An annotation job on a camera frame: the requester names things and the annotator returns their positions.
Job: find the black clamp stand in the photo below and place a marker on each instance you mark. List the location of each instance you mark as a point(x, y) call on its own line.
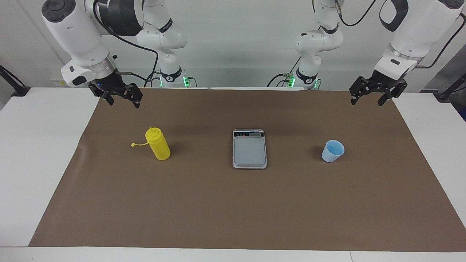
point(18, 90)
point(449, 92)

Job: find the silver digital kitchen scale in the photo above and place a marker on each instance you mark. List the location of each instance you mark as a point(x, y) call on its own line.
point(249, 151)

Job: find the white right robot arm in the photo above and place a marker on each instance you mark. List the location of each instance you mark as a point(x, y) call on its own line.
point(72, 32)

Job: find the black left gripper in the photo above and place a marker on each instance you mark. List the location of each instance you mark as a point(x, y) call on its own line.
point(380, 83)

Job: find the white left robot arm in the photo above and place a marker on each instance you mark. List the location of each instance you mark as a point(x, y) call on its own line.
point(411, 32)

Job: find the green-lit base connector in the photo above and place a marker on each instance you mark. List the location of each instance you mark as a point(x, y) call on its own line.
point(186, 82)
point(291, 80)

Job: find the white socket box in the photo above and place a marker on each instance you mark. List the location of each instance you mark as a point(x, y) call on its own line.
point(57, 82)

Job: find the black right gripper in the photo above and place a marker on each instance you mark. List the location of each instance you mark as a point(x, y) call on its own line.
point(109, 85)

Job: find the brown paper mat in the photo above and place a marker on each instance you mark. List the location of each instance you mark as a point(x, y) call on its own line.
point(233, 207)

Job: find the yellow squeeze bottle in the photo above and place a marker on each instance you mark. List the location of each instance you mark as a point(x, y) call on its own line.
point(159, 145)

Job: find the light blue plastic cup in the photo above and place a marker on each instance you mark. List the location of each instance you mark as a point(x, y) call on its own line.
point(332, 153)

